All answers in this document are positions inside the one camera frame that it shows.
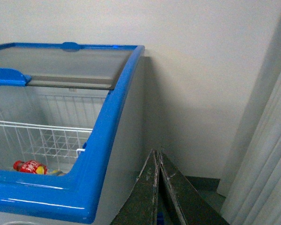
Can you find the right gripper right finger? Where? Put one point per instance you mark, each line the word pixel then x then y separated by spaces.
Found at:
pixel 182 201

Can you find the white blue chest freezer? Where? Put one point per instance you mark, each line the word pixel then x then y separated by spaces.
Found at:
pixel 101 179

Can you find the red labelled drink bottle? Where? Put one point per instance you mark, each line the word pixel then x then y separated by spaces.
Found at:
pixel 35 167

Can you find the blue rear lid handle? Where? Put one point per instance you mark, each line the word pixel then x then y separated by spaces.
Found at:
pixel 70 47

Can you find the sliding glass freezer lid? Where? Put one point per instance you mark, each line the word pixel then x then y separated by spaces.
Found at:
pixel 88 68

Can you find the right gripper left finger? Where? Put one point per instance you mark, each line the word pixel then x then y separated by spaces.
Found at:
pixel 142 204

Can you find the white wire freezer basket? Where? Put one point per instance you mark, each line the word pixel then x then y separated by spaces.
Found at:
pixel 47 125

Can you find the white curtain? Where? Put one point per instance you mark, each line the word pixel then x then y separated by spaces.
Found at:
pixel 255 195

